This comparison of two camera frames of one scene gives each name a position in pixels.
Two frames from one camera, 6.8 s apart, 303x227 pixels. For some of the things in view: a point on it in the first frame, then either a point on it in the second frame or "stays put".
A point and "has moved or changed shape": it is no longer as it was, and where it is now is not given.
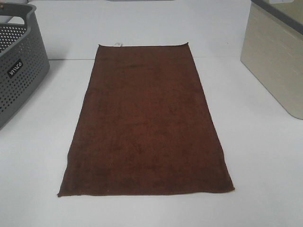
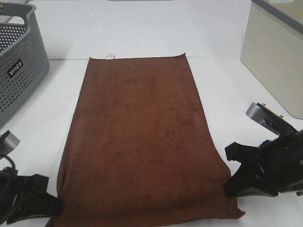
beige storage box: x=272 y=48 stays put
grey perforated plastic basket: x=24 y=60 stays put
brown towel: x=144 y=126 has moved or changed shape
